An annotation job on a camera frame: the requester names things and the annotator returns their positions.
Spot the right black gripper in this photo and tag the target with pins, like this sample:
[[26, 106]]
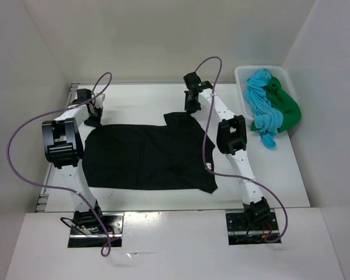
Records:
[[190, 108]]

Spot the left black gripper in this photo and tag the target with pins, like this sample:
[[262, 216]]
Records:
[[97, 122]]

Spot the black t-shirt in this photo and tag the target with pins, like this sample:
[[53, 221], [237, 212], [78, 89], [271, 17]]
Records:
[[150, 157]]

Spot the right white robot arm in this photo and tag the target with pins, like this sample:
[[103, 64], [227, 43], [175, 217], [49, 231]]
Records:
[[231, 140]]

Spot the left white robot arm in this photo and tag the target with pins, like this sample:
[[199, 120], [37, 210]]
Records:
[[63, 147]]

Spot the white plastic basket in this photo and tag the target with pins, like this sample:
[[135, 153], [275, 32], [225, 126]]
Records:
[[242, 73]]

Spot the light blue t-shirt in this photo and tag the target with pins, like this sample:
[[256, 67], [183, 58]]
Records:
[[266, 119]]

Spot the green t-shirt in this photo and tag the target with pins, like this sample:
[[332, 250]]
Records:
[[283, 102]]

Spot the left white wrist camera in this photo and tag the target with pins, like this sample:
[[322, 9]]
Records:
[[99, 99]]

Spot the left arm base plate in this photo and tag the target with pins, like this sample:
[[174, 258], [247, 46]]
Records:
[[93, 237]]

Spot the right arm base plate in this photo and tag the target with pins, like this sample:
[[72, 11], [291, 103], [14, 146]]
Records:
[[240, 233]]

